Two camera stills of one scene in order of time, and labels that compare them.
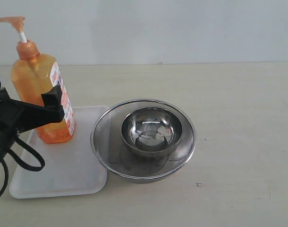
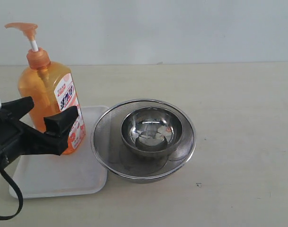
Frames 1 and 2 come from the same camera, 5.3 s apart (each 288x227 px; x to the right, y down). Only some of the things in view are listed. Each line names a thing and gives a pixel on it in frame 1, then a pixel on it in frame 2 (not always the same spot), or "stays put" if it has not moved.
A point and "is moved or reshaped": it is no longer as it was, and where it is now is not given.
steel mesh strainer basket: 109,150 stays put
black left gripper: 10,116 -> 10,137
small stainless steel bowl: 151,131 stays put
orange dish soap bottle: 34,74 is moved or reshaped
